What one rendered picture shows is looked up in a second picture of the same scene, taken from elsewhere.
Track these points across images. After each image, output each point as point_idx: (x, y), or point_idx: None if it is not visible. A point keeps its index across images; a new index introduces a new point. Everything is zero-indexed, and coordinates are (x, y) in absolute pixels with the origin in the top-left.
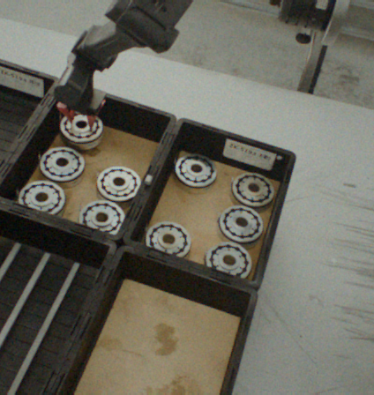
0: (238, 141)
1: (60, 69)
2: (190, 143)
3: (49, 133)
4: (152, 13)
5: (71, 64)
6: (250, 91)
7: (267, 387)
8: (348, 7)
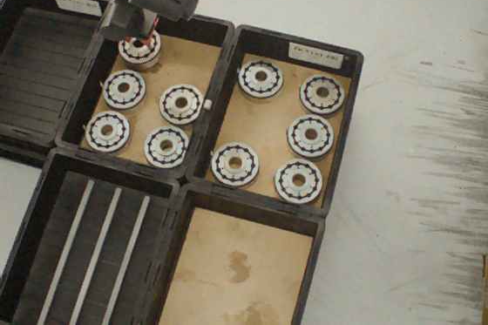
0: (302, 44)
1: None
2: (253, 46)
3: (110, 55)
4: None
5: None
6: None
7: (344, 289)
8: None
